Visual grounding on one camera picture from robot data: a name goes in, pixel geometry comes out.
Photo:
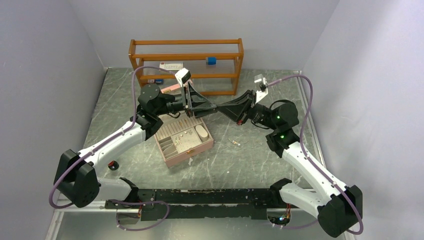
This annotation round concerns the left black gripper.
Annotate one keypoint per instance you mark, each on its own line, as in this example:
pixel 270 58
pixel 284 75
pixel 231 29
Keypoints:
pixel 193 102

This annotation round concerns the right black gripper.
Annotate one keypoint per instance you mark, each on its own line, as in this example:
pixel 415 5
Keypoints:
pixel 240 109

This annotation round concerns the gold pearl bangle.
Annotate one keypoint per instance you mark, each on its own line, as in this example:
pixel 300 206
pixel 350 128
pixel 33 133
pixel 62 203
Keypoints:
pixel 238 143

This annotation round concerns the pink jewelry box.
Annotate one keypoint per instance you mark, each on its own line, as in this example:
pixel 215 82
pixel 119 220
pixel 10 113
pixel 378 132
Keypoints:
pixel 178 140

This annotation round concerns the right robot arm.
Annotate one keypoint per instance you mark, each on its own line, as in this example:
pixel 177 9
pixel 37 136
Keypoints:
pixel 335 206

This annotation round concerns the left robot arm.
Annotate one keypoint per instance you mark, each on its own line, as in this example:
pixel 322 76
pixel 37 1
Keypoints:
pixel 76 176

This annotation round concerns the beige watch pillow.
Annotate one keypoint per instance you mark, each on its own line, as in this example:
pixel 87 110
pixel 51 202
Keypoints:
pixel 201 132

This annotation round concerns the orange wooden shelf rack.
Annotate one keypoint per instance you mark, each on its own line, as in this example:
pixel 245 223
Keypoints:
pixel 219 80

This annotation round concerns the blue cube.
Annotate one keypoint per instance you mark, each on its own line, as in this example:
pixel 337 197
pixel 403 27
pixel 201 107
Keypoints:
pixel 211 61

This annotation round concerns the small blue block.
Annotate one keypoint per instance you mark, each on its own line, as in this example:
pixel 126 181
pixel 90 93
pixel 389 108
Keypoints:
pixel 159 81

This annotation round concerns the white red-print box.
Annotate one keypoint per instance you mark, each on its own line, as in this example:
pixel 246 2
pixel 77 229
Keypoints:
pixel 171 65

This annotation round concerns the red emergency stop button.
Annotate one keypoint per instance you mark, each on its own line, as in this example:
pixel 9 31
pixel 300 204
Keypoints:
pixel 113 165

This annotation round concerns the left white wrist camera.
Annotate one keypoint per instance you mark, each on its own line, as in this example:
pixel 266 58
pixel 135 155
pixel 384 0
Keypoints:
pixel 182 76

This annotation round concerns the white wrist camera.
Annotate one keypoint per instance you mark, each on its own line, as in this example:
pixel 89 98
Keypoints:
pixel 182 76
pixel 261 88

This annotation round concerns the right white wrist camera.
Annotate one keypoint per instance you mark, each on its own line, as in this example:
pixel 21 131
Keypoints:
pixel 261 88

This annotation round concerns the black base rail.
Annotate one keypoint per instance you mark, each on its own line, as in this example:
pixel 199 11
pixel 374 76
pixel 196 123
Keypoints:
pixel 253 203

